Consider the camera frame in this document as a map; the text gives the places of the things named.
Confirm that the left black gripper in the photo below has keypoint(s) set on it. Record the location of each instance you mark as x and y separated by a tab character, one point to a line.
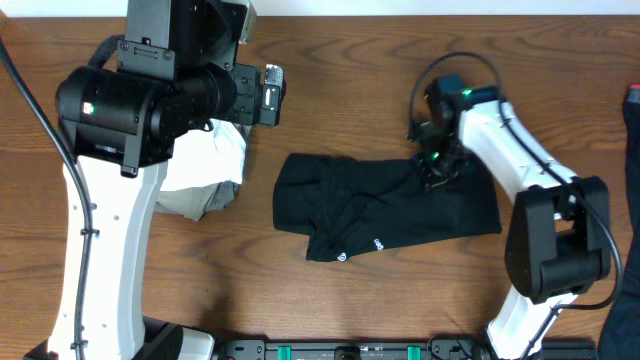
244	112

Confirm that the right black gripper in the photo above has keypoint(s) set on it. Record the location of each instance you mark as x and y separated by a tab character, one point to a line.
433	181

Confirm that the black t-shirt with logo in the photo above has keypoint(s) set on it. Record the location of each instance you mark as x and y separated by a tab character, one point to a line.
348	207

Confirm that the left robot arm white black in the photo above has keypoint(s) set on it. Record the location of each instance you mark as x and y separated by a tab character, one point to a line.
121	128

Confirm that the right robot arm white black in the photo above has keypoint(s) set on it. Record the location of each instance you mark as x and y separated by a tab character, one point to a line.
559	241

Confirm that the beige folded trousers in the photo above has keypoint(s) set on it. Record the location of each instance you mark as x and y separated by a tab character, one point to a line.
230	153

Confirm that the dark object red tip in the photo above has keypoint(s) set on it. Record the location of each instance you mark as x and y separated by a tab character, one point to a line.
620	335

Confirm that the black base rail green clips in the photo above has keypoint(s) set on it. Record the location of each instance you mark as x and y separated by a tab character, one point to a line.
434	349

